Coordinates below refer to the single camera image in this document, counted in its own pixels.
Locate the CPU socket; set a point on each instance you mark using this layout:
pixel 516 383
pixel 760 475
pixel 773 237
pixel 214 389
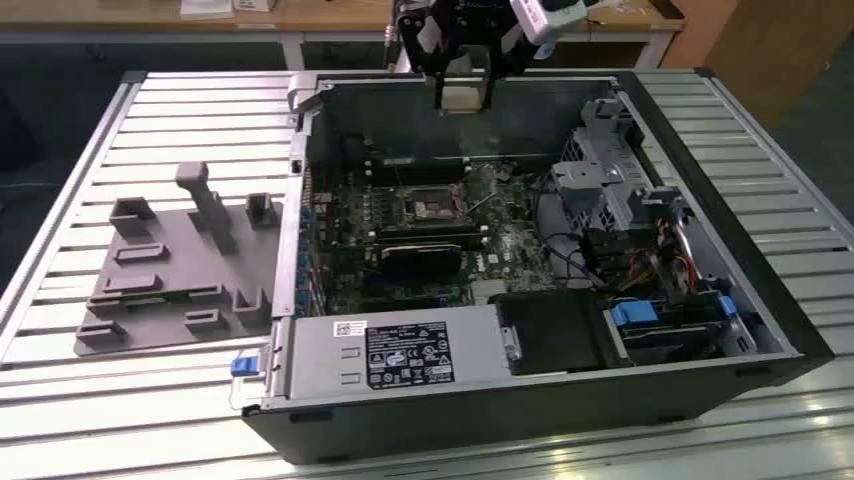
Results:
pixel 430 207

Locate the black NVIDIA graphics card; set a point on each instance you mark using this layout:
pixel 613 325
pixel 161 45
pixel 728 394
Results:
pixel 421 262

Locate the wooden cabinet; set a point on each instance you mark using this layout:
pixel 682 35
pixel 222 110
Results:
pixel 781 50

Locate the silver finned chipset heatsink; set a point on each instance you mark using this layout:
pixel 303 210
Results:
pixel 488 290

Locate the small square grid heatsink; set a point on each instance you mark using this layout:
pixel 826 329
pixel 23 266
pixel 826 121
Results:
pixel 325 198

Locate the white box with dark print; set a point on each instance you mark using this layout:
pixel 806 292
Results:
pixel 254 5

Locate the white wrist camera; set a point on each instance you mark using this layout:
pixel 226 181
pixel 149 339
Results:
pixel 544 20

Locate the black plastic shroud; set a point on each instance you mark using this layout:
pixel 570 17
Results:
pixel 554 330

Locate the metal locking lever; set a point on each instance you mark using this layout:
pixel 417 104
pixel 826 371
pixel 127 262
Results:
pixel 482 204

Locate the black memory slot block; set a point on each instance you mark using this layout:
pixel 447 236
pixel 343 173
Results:
pixel 414 172

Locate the blue plastic clip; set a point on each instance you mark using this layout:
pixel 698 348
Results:
pixel 728 306

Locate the black PC case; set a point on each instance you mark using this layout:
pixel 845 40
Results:
pixel 468 425

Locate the silver power supply unit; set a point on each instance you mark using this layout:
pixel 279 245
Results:
pixel 321 360

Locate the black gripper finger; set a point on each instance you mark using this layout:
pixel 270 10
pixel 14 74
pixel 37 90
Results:
pixel 442 90
pixel 510 57

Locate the wooden desk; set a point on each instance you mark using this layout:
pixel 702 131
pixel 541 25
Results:
pixel 134 20

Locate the blue case latch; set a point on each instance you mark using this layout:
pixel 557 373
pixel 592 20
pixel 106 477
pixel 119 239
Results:
pixel 242 366

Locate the green motherboard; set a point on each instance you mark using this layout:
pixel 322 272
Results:
pixel 514 250

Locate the silver CPU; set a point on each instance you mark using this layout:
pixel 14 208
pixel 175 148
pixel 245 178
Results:
pixel 468 97

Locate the white cardboard box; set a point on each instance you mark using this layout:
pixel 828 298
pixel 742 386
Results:
pixel 207 10

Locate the grey parts rack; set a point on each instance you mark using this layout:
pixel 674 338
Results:
pixel 174 280

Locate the green RAM stick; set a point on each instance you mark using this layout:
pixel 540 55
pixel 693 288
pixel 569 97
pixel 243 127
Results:
pixel 427 231

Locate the round coin cell battery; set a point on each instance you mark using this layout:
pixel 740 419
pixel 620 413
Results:
pixel 505 175

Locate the metal disk bay cage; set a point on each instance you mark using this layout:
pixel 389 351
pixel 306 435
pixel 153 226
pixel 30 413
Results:
pixel 588 185

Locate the blue disk carrier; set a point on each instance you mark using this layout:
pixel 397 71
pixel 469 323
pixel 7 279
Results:
pixel 634 315

